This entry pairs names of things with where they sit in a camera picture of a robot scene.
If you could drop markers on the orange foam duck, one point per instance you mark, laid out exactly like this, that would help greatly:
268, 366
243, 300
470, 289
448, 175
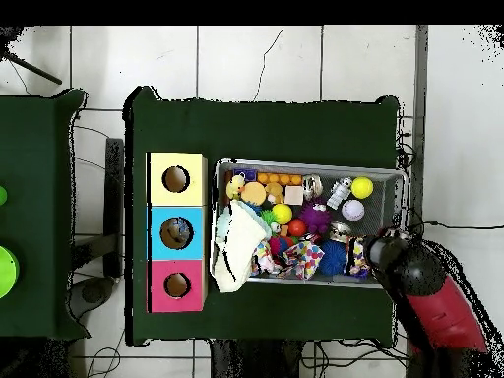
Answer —
253, 193

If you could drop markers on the open-top silver can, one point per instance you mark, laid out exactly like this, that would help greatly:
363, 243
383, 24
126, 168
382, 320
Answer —
313, 187

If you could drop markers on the shallow clear mesh bin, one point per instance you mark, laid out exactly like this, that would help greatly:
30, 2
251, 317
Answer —
220, 173

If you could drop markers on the clear plastic blue label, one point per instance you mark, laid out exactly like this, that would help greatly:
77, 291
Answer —
179, 231

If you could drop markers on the small green round object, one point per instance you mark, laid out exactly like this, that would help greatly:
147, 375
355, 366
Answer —
2, 195

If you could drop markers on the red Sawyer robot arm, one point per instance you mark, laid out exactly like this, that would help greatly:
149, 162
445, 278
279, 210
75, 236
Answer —
433, 303

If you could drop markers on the small yellow ball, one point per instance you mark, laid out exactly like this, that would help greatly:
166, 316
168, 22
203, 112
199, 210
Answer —
282, 213

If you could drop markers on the green cloth side table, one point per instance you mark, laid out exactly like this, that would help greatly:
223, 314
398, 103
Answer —
39, 228

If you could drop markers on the wooden box with three holes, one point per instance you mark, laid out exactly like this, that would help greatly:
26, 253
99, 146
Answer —
175, 214

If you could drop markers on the cream knit cloth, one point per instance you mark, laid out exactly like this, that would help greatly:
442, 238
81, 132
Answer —
238, 250

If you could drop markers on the small yellow rubber duck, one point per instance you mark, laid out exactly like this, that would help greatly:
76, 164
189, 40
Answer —
235, 187

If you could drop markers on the bright green round bowl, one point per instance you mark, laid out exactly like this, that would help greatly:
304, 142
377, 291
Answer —
6, 272

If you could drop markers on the wooden cube block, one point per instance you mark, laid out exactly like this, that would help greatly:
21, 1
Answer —
294, 195

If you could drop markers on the white baseball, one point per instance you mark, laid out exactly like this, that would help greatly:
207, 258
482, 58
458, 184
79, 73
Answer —
353, 209

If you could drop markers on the orange toy brick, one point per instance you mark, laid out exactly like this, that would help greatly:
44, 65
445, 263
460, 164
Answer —
279, 178

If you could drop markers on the blue spiky ball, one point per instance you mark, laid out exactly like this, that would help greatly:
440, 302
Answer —
333, 257

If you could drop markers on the crushed silver can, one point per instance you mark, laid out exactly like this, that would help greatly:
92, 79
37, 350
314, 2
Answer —
340, 229

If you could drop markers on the purple googly-eyed monster toy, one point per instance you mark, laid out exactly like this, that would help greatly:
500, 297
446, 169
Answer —
315, 218

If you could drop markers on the small orange ball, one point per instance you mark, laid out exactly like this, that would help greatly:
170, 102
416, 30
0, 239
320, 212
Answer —
297, 227

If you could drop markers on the multicolour polka dot cloth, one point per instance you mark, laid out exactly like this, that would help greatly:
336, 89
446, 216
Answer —
303, 256

